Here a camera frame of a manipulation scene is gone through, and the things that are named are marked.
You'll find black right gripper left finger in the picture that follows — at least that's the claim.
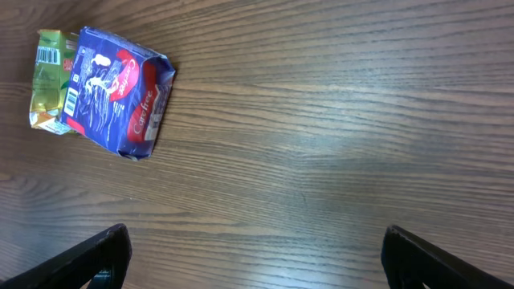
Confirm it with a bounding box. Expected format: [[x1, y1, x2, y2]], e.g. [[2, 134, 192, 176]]
[[1, 223, 132, 289]]

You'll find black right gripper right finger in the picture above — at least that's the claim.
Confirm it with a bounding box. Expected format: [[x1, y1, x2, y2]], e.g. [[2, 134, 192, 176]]
[[381, 226, 513, 289]]

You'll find purple Carefree package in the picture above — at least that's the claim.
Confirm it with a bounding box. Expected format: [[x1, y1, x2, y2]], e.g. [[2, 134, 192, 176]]
[[60, 26, 176, 161]]

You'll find green yellow snack packet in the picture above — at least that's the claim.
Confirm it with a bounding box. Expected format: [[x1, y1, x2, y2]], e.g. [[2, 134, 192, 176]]
[[29, 29, 79, 135]]

